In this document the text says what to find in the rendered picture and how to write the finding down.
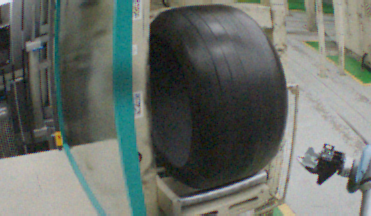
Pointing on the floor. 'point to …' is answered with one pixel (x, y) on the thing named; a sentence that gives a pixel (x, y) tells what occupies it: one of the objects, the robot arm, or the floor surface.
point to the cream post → (145, 111)
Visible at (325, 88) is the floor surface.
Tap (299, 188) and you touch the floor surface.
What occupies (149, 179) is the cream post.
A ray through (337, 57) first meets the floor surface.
